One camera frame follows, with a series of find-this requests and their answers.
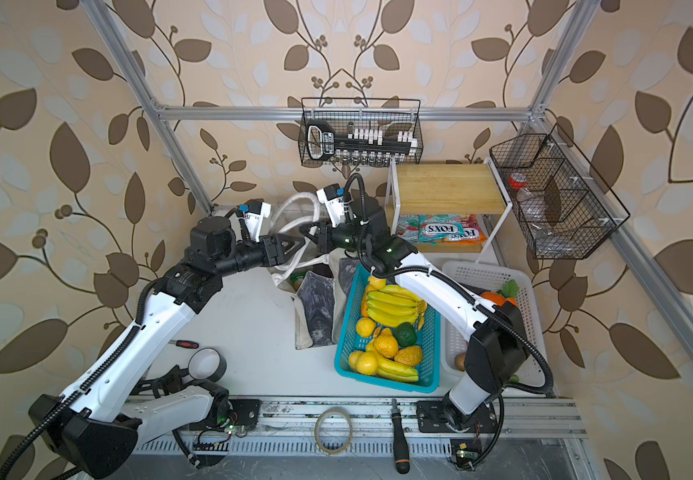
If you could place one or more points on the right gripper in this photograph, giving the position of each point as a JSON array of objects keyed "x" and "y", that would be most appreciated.
[{"x": 324, "y": 239}]

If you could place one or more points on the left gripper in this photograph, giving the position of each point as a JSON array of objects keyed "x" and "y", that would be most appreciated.
[{"x": 272, "y": 253}]

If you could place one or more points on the cream canvas tote bag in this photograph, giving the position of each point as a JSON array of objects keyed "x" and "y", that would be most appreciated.
[{"x": 317, "y": 294}]

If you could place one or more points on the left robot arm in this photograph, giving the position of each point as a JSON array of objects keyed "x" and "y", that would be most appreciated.
[{"x": 84, "y": 424}]

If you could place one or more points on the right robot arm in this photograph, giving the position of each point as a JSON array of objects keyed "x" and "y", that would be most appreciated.
[{"x": 498, "y": 355}]

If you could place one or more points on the Fox's candy bag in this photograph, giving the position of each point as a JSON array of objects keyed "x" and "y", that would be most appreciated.
[{"x": 432, "y": 229}]

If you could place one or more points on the white wooden two-tier shelf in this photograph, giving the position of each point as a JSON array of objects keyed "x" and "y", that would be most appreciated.
[{"x": 460, "y": 189}]

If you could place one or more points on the yellow pear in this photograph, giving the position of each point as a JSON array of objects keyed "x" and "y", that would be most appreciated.
[{"x": 375, "y": 283}]

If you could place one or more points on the black socket tool set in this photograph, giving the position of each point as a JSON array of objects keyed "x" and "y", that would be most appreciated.
[{"x": 322, "y": 142}]

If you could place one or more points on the banana bunch upper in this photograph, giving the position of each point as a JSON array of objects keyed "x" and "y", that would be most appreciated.
[{"x": 391, "y": 306}]

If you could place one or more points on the small yellow lemon left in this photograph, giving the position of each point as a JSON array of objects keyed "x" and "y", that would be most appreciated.
[{"x": 365, "y": 327}]

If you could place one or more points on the green bell pepper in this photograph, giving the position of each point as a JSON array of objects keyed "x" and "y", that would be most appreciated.
[{"x": 405, "y": 335}]

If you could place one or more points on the yellow textured fruit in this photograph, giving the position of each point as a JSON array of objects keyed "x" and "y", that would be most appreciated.
[{"x": 386, "y": 344}]

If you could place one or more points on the white plastic basket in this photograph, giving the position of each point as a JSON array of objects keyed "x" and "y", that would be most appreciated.
[{"x": 490, "y": 278}]

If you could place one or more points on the teal plastic basket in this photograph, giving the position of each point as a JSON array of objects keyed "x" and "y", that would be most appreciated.
[{"x": 428, "y": 338}]

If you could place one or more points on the yellow lemon bottom left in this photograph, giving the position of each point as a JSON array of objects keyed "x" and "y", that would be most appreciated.
[{"x": 363, "y": 362}]

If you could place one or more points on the black tape roll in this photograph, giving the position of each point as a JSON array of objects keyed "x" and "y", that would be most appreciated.
[{"x": 207, "y": 364}]

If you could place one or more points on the banana lower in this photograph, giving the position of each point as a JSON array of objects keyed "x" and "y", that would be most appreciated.
[{"x": 391, "y": 370}]

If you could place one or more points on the orange carrot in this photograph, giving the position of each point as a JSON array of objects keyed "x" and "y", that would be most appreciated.
[{"x": 509, "y": 291}]

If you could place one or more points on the plastic bottle red cap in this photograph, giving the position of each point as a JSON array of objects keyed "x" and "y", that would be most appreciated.
[{"x": 531, "y": 208}]

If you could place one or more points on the brown potato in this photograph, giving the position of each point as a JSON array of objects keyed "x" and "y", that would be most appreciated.
[{"x": 459, "y": 362}]

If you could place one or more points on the clear tape roll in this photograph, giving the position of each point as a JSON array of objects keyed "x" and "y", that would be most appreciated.
[{"x": 333, "y": 432}]

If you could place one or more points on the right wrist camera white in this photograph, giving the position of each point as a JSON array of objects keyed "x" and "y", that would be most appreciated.
[{"x": 333, "y": 198}]

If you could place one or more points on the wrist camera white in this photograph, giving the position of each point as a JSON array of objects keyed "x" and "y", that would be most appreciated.
[
  {"x": 251, "y": 216},
  {"x": 333, "y": 198}
]

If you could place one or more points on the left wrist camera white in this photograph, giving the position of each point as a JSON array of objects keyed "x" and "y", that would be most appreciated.
[{"x": 251, "y": 216}]

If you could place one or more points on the black wire basket back wall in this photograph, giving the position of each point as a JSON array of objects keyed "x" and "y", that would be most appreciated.
[{"x": 406, "y": 112}]

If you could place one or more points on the black wire basket wall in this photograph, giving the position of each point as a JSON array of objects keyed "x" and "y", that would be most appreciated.
[
  {"x": 406, "y": 112},
  {"x": 583, "y": 210}
]

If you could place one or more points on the red handled screwdriver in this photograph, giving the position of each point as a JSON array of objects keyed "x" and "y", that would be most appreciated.
[{"x": 186, "y": 344}]

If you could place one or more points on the black wire basket right wall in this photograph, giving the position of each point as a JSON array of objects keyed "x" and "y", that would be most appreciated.
[{"x": 583, "y": 210}]

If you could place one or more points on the aluminium frame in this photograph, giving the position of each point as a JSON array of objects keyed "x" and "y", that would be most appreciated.
[{"x": 612, "y": 79}]

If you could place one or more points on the black handled screwdriver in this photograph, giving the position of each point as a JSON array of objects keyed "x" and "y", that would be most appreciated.
[{"x": 400, "y": 446}]

